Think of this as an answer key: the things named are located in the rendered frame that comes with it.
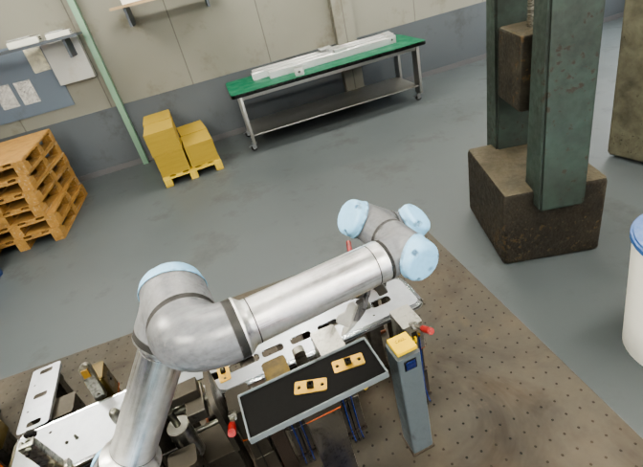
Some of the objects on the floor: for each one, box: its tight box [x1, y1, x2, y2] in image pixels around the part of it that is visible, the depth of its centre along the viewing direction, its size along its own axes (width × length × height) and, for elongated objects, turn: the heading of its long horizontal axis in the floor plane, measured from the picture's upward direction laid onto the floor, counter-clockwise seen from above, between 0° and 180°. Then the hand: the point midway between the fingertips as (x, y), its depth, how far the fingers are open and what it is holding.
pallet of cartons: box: [143, 109, 224, 189], centre depth 594 cm, size 87×120×71 cm
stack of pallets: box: [0, 129, 88, 253], centre depth 521 cm, size 135×96×96 cm
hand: (333, 310), depth 110 cm, fingers open, 14 cm apart
